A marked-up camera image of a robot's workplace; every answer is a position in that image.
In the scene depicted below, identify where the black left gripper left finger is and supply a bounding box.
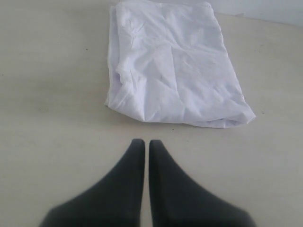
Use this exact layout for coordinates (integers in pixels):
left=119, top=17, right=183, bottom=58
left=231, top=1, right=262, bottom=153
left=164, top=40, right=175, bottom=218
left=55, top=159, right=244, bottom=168
left=40, top=139, right=145, bottom=227

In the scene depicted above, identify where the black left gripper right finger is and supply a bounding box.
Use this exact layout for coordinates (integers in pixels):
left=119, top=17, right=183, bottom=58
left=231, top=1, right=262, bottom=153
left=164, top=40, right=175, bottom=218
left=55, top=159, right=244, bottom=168
left=148, top=140, right=256, bottom=227

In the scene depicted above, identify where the white t-shirt red logo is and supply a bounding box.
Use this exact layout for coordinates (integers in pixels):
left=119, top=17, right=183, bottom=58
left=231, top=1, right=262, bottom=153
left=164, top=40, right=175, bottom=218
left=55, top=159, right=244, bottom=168
left=106, top=0, right=255, bottom=129

